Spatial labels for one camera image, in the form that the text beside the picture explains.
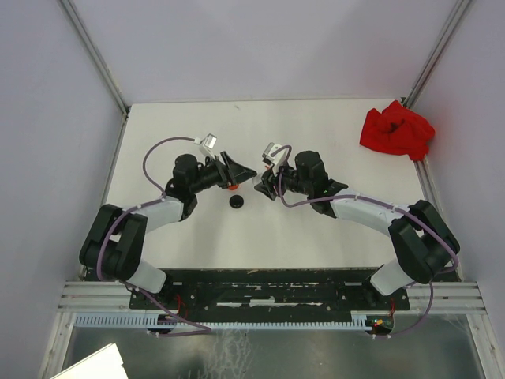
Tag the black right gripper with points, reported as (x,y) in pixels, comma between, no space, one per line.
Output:
(269,179)

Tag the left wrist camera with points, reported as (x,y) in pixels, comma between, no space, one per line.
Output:
(207,144)

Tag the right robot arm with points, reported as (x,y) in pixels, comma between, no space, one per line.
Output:
(424,245)

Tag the aluminium frame post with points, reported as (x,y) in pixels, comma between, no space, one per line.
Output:
(78,25)
(450,27)

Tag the white paper sheet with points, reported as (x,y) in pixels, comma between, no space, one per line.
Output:
(106,363)

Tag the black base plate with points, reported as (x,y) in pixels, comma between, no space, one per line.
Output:
(338,288)

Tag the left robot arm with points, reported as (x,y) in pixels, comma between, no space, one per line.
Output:
(114,245)

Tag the white earbud charging case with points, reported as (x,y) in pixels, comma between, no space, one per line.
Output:
(257,181)

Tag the black earbud charging case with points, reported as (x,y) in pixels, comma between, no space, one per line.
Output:
(236,201)

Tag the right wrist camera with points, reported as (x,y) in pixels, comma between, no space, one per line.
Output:
(276,154)

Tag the aluminium front rail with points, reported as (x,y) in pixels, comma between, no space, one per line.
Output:
(449,298)

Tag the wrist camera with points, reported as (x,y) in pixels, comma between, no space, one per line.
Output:
(207,144)
(276,154)

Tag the red cloth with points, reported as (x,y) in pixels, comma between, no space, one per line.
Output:
(397,131)

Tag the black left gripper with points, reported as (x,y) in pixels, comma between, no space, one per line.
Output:
(236,174)

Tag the white cable duct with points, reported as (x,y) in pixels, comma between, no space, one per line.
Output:
(157,320)

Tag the left aluminium frame post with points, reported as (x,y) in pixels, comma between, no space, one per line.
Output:
(78,25)

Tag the right aluminium frame post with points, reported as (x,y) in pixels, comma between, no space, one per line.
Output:
(450,27)

